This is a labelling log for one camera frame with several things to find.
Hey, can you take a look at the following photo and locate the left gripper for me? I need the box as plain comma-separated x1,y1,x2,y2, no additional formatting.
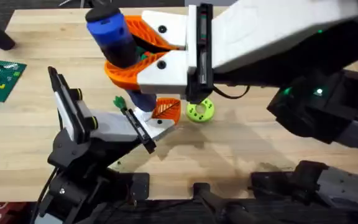
48,97,183,170

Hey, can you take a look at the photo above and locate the green disc with holes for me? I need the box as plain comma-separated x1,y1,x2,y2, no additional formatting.
185,97,216,123

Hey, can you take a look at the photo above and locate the left wrist upright plate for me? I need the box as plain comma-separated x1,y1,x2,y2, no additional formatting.
47,65,76,144

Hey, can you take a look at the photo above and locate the black rail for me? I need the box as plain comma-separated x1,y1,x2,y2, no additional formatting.
103,172,358,224

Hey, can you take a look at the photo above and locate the blue electric screwdriver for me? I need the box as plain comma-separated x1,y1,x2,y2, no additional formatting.
85,4,158,113

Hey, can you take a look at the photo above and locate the black cable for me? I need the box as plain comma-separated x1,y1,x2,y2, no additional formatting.
212,83,251,100
29,167,59,224

